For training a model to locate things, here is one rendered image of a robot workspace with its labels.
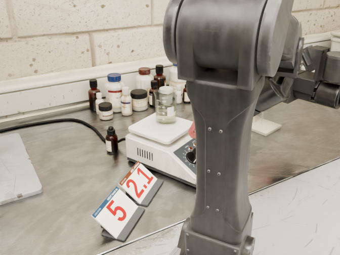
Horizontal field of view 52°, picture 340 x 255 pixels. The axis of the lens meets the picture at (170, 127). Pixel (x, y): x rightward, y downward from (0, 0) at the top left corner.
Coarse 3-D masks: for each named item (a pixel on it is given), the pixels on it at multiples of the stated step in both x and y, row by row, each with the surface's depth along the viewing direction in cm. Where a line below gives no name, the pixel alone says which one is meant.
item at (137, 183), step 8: (136, 168) 74; (144, 168) 76; (136, 176) 72; (144, 176) 74; (152, 176) 76; (128, 184) 70; (136, 184) 71; (144, 184) 73; (136, 192) 70; (144, 192) 71
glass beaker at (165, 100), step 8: (160, 96) 78; (168, 96) 78; (176, 96) 79; (160, 104) 79; (168, 104) 79; (176, 104) 81; (160, 112) 80; (168, 112) 80; (176, 112) 82; (160, 120) 81; (168, 120) 80; (176, 120) 82
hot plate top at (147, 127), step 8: (144, 120) 84; (152, 120) 84; (184, 120) 84; (128, 128) 80; (136, 128) 80; (144, 128) 80; (152, 128) 80; (160, 128) 80; (168, 128) 80; (176, 128) 80; (184, 128) 80; (144, 136) 77; (152, 136) 76; (160, 136) 76; (168, 136) 76; (176, 136) 76
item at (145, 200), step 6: (156, 180) 76; (162, 180) 76; (120, 186) 68; (150, 186) 73; (156, 186) 74; (126, 192) 70; (150, 192) 72; (132, 198) 70; (144, 198) 70; (150, 198) 70; (144, 204) 68
